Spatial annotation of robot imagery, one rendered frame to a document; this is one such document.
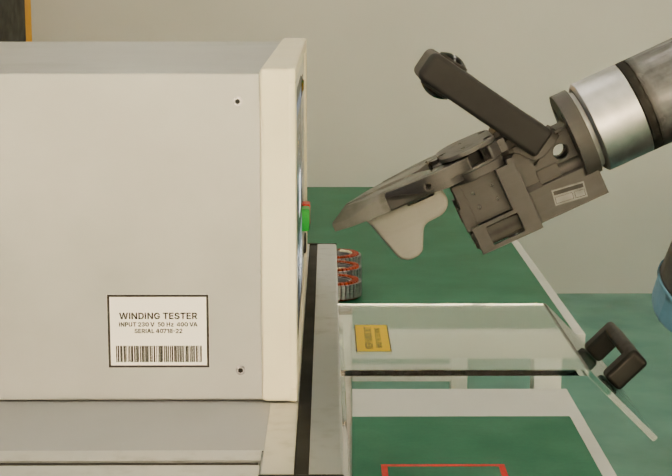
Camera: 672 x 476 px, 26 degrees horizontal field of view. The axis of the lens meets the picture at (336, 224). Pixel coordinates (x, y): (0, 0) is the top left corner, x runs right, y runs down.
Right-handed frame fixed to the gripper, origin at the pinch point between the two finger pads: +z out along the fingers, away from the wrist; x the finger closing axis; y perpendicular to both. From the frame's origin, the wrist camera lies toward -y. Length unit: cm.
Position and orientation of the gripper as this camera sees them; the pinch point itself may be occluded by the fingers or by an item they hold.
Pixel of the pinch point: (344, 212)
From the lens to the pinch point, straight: 116.7
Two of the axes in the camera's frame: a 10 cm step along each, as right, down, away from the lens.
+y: 4.2, 8.9, 1.5
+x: -0.1, -1.7, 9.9
